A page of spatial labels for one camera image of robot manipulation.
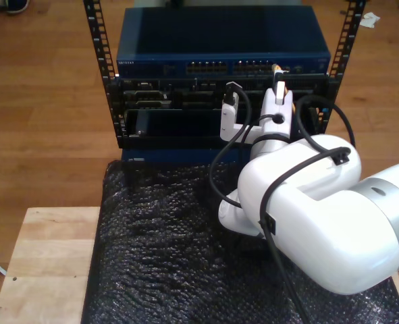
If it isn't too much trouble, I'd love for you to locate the black rack server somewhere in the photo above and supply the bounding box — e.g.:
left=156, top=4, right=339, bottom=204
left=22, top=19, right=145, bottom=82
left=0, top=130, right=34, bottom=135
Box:
left=117, top=76, right=329, bottom=111

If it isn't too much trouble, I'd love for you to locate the black rack shelf tray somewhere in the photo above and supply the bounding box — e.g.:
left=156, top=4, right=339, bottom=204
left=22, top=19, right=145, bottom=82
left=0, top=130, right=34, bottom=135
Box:
left=119, top=108, right=321, bottom=149

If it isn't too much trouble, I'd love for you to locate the blue flat base box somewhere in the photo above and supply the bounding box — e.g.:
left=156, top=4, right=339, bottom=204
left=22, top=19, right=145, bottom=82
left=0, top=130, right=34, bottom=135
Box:
left=121, top=147, right=254, bottom=166

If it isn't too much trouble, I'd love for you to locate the crumpled white paper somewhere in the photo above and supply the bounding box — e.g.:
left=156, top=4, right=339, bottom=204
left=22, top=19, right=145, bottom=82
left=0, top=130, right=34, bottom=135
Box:
left=358, top=11, right=381, bottom=29

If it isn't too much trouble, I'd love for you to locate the pale grey box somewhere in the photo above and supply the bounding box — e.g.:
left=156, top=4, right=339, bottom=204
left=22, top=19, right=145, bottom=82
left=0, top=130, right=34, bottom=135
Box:
left=133, top=0, right=304, bottom=8

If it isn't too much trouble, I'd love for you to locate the black bubble wrap mat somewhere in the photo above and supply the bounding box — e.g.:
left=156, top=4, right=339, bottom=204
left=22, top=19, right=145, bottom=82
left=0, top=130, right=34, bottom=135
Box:
left=80, top=155, right=399, bottom=324

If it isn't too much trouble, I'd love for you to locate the person's dark shoe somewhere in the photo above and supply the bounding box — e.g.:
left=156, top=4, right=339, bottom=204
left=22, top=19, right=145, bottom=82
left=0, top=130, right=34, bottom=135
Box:
left=5, top=0, right=30, bottom=14

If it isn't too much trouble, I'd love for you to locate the black perforated rack post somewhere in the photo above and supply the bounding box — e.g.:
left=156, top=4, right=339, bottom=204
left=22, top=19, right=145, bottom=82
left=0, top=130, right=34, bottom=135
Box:
left=82, top=0, right=125, bottom=150
left=315, top=0, right=368, bottom=138

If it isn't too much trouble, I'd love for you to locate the blue network switch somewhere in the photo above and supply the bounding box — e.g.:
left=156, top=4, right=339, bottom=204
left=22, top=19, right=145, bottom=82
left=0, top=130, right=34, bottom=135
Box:
left=115, top=5, right=331, bottom=77

